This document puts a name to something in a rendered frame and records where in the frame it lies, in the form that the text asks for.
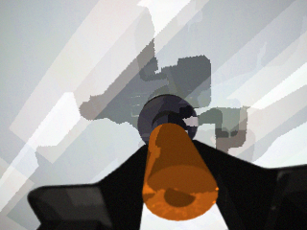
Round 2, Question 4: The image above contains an orange knob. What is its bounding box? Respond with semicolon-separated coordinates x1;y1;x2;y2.
142;123;218;221

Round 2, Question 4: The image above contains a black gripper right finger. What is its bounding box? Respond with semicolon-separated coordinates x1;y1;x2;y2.
192;140;307;230

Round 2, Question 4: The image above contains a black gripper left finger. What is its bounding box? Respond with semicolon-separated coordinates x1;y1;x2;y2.
27;145;149;230

